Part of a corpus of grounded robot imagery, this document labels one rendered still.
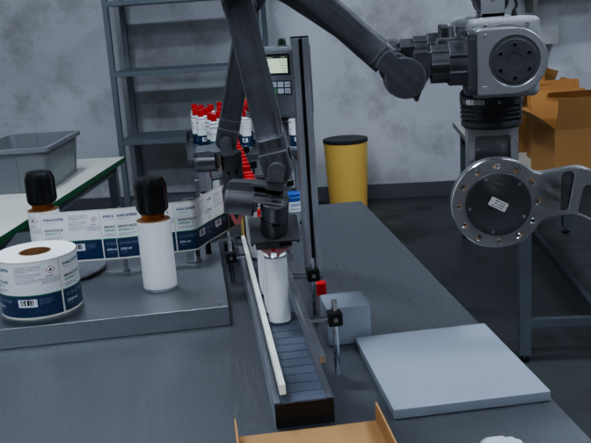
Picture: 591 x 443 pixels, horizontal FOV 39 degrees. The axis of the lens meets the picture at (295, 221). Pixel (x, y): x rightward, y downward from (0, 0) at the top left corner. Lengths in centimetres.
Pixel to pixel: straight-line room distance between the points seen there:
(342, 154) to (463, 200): 458
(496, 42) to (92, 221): 128
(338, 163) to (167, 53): 172
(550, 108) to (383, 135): 315
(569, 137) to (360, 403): 220
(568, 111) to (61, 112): 479
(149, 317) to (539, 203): 95
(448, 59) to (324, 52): 530
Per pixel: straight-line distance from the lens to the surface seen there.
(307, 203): 230
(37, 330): 209
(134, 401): 174
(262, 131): 162
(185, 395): 173
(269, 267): 186
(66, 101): 732
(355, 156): 642
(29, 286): 211
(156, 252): 217
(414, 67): 158
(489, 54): 160
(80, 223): 241
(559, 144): 362
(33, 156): 416
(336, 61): 688
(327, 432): 153
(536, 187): 186
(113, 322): 206
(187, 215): 239
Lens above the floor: 156
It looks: 14 degrees down
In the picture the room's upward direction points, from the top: 4 degrees counter-clockwise
